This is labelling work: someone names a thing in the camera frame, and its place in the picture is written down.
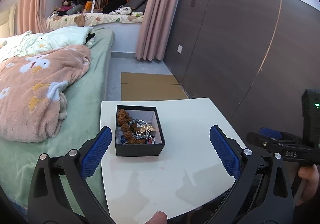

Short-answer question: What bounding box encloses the brown bead bracelet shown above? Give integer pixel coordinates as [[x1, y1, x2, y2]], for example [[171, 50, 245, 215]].
[[117, 109, 147, 145]]

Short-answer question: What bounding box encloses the black jewelry box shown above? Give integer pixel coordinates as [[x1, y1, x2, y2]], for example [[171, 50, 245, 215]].
[[115, 105, 165, 157]]

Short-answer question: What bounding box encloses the silver chain jewelry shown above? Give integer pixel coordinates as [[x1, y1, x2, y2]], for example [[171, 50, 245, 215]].
[[120, 119, 156, 145]]

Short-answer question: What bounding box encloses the right hand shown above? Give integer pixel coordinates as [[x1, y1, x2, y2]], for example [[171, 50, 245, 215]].
[[297, 165, 319, 206]]

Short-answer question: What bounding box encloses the left hand thumb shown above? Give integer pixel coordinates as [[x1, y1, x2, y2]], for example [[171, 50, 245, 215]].
[[145, 211, 168, 224]]

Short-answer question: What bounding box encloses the green bed sheet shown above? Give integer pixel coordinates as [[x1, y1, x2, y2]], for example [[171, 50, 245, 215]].
[[1, 27, 115, 209]]

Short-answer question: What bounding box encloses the pink plush blanket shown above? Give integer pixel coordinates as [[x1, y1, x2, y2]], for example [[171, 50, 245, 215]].
[[1, 45, 91, 143]]

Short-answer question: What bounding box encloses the cardboard floor sheet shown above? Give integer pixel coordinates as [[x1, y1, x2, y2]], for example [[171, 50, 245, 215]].
[[121, 72, 189, 101]]

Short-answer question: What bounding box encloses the light green pillow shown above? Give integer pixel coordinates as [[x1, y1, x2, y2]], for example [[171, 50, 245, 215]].
[[1, 26, 95, 62]]

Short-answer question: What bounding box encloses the pink curtain right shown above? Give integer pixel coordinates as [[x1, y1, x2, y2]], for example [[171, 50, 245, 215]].
[[136, 0, 178, 61]]

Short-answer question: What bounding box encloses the white wall socket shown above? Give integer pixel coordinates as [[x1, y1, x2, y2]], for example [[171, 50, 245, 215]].
[[177, 45, 183, 54]]

